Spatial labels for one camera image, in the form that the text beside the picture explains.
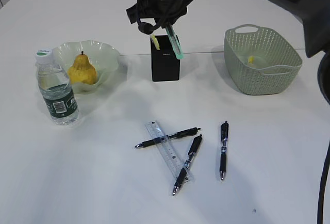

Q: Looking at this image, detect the mint green utility knife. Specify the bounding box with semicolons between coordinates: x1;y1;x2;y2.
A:
165;23;184;60

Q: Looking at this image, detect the yellow green pen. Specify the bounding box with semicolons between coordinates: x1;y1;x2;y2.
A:
150;34;160;50

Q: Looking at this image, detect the yellow white waste paper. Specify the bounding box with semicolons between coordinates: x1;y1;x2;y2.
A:
241;55;291;74

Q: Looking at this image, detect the yellow pear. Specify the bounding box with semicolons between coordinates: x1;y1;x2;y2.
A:
68;51;97;85

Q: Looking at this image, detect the black pen across ruler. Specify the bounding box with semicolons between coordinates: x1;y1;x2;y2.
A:
135;127;201;149

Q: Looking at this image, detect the black pen apart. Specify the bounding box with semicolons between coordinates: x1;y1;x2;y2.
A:
219;121;229;181

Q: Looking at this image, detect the clear water bottle green label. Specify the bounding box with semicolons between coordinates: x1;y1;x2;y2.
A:
35;49;79;125

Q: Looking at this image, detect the clear plastic ruler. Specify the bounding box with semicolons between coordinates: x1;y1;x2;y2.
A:
145;121;191;184

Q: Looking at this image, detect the black square pen holder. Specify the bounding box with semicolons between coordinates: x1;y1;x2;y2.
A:
150;35;180;82

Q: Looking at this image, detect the green glass scalloped plate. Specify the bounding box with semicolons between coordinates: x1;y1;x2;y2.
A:
53;40;120;93

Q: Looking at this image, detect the green woven plastic basket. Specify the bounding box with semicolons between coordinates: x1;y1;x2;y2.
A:
224;24;303;95

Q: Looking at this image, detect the black pen under ruler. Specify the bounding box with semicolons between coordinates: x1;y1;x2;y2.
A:
172;134;203;196

